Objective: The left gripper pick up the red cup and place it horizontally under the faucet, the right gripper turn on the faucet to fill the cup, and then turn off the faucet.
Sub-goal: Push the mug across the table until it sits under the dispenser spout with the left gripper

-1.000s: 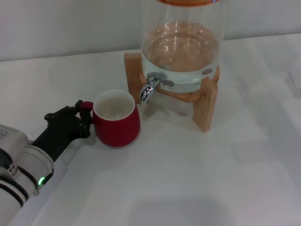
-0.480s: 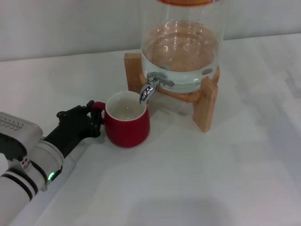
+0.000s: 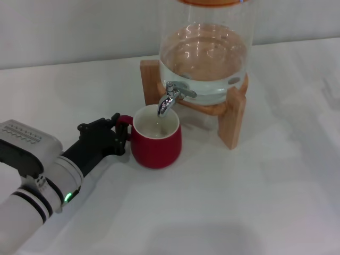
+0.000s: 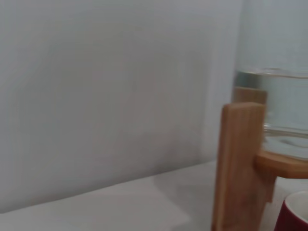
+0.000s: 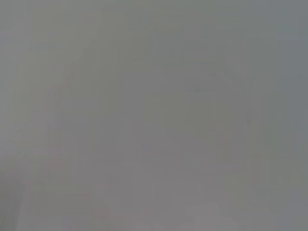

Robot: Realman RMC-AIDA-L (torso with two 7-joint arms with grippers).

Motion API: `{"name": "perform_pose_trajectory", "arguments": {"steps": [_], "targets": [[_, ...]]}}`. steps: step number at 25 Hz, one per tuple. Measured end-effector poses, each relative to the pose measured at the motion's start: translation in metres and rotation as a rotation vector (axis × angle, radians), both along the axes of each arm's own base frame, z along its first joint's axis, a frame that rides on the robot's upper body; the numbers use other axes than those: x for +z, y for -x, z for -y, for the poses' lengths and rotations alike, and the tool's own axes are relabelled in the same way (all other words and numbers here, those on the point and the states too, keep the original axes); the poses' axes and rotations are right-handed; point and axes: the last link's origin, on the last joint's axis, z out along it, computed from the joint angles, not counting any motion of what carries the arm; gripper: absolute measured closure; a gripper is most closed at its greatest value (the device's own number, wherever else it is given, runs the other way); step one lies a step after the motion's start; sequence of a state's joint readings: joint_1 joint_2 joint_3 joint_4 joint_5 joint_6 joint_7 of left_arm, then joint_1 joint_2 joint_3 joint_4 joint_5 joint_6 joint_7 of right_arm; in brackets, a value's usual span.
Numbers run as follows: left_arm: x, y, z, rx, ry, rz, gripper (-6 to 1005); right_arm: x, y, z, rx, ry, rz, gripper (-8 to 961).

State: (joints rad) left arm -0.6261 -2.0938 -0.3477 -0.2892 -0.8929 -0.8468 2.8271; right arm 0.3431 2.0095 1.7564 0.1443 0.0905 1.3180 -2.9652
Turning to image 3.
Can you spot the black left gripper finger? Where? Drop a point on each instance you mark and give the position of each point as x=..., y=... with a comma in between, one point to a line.
x=122, y=138
x=116, y=118

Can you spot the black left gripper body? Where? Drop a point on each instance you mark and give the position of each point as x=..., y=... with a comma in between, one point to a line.
x=93, y=143

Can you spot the red ceramic cup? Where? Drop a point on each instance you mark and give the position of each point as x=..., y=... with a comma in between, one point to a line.
x=159, y=151

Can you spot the chrome faucet tap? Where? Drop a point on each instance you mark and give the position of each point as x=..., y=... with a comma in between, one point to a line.
x=166, y=102

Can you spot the glass water dispenser jar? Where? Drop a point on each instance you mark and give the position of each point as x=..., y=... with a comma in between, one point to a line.
x=204, y=53

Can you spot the wooden dispenser stand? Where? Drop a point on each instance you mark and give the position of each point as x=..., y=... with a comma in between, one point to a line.
x=233, y=125

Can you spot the white black wrist camera box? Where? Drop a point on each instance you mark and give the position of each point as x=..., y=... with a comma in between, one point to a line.
x=21, y=148

